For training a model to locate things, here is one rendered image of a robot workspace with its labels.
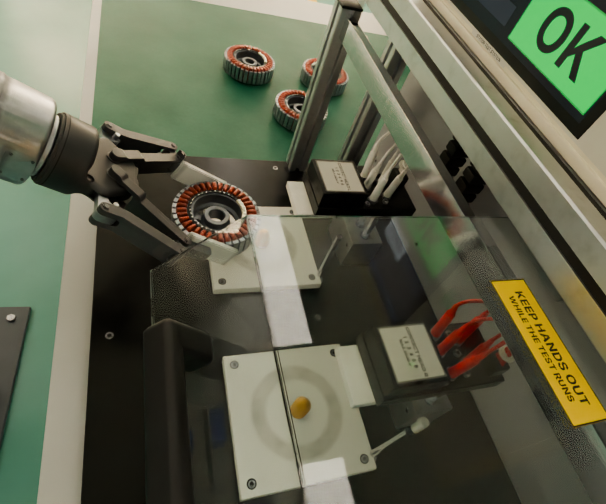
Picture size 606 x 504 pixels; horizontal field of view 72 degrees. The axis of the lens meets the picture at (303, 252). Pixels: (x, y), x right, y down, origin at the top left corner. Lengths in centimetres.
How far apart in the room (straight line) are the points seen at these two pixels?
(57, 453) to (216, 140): 55
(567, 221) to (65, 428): 49
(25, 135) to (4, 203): 134
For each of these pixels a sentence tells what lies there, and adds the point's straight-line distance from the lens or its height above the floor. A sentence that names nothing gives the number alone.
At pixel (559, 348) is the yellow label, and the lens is 31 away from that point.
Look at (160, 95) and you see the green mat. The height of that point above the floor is 75.
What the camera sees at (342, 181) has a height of 92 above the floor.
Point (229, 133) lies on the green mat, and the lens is 84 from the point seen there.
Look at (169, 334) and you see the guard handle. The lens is 21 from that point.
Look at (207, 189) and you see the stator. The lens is 57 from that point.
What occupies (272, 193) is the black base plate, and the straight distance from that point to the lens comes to 71.
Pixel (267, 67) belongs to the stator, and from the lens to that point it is 100.
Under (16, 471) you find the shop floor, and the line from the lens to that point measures 132.
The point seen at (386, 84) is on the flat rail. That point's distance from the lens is 51.
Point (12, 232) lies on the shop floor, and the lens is 168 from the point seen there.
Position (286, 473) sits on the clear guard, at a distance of 20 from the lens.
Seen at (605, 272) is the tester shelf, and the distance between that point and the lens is 31.
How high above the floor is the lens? 125
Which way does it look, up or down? 49 degrees down
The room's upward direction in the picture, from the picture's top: 24 degrees clockwise
